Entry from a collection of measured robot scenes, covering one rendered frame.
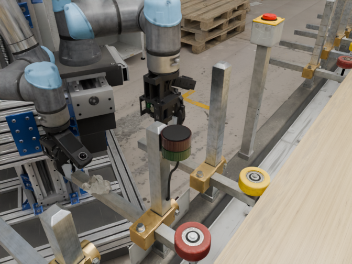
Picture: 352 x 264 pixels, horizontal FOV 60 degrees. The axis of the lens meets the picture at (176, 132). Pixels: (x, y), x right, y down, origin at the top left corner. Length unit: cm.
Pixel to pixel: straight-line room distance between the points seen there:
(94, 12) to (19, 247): 49
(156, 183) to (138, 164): 153
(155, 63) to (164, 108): 10
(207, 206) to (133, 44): 313
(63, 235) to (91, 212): 116
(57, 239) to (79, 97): 60
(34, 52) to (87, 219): 98
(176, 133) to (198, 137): 189
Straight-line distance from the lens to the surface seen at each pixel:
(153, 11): 64
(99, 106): 107
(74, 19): 71
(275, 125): 144
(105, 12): 72
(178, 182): 209
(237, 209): 114
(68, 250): 57
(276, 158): 138
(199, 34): 397
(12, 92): 83
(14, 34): 92
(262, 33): 97
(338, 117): 120
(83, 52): 113
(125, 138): 250
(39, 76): 77
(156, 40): 66
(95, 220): 166
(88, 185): 87
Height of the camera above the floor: 148
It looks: 36 degrees down
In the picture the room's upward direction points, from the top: straight up
